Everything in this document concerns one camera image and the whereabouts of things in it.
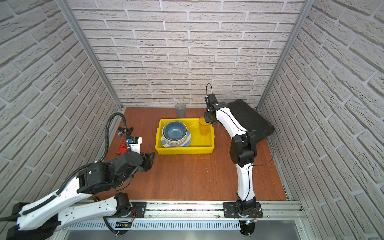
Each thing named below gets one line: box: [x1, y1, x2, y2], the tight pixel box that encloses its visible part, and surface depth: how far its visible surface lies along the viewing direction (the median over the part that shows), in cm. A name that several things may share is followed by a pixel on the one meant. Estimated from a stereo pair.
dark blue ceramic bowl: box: [163, 121, 187, 141], surface depth 93 cm
